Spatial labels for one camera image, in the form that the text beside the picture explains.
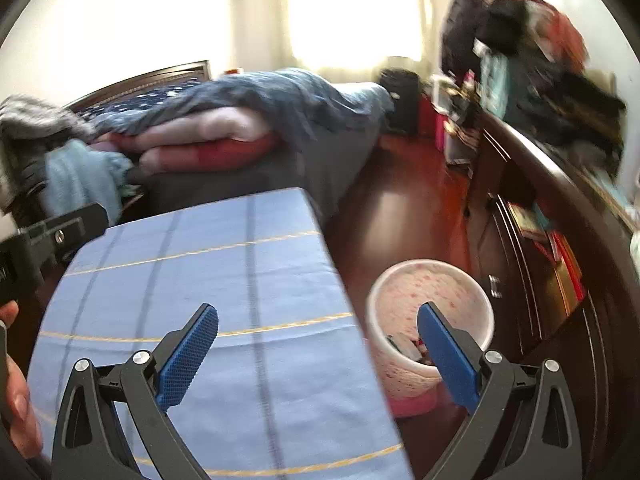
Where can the red and white bag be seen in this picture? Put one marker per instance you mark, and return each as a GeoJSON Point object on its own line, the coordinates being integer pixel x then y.
{"type": "Point", "coordinates": [409, 349]}

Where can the dark wooden headboard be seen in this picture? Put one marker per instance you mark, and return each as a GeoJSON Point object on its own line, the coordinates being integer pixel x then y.
{"type": "Point", "coordinates": [150, 80]}

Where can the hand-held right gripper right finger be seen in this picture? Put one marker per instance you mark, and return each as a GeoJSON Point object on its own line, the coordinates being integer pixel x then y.
{"type": "Point", "coordinates": [450, 355]}

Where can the pile of mixed clothes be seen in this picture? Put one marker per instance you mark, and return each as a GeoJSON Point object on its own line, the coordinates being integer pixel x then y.
{"type": "Point", "coordinates": [540, 25]}

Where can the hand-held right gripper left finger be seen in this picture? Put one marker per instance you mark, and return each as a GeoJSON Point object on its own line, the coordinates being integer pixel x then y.
{"type": "Point", "coordinates": [190, 355]}

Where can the teal printed box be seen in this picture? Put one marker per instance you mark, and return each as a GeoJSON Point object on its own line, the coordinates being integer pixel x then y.
{"type": "Point", "coordinates": [495, 85]}

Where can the red folder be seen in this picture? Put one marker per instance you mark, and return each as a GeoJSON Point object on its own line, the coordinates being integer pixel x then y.
{"type": "Point", "coordinates": [567, 265]}

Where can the dark wooden dresser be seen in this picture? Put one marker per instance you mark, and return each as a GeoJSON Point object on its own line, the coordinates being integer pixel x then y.
{"type": "Point", "coordinates": [520, 175]}

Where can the grey fuzzy blanket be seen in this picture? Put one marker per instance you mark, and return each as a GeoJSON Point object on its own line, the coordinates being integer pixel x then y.
{"type": "Point", "coordinates": [30, 130]}

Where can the pale pink quilt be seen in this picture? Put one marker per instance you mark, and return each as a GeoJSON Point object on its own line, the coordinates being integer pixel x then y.
{"type": "Point", "coordinates": [215, 127]}

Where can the pink storage box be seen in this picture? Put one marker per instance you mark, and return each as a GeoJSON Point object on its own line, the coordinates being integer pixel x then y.
{"type": "Point", "coordinates": [441, 130]}

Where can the blue patterned quilt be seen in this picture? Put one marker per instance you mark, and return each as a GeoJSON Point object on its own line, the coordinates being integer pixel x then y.
{"type": "Point", "coordinates": [280, 95]}

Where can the stack of folded dark clothes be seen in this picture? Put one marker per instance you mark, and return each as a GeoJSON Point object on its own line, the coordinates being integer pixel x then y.
{"type": "Point", "coordinates": [575, 115]}

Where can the person's left hand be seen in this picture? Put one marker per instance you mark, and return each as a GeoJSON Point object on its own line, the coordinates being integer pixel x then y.
{"type": "Point", "coordinates": [22, 410]}

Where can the red quilt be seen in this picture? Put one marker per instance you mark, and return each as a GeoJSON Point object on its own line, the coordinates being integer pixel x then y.
{"type": "Point", "coordinates": [215, 155]}

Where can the white pink-dotted trash bin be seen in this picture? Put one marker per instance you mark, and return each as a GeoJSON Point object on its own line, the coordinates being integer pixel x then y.
{"type": "Point", "coordinates": [425, 285]}

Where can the light blue towel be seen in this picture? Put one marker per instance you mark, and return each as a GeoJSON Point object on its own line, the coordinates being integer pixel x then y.
{"type": "Point", "coordinates": [85, 185]}

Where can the green and red book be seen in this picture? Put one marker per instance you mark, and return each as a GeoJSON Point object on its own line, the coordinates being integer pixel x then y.
{"type": "Point", "coordinates": [527, 222]}

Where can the black suitcase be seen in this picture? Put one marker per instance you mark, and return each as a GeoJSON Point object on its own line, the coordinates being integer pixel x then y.
{"type": "Point", "coordinates": [400, 102]}

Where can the black hanging jacket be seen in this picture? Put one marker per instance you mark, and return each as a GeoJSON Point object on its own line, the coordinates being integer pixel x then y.
{"type": "Point", "coordinates": [462, 25]}

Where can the blue checked tablecloth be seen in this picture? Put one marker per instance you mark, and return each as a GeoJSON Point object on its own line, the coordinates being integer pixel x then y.
{"type": "Point", "coordinates": [200, 260]}

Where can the bright curtained window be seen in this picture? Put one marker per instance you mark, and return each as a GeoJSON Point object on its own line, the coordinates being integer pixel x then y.
{"type": "Point", "coordinates": [350, 10]}

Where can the bed with grey sheet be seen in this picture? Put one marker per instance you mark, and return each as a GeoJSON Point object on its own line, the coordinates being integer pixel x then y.
{"type": "Point", "coordinates": [310, 180]}

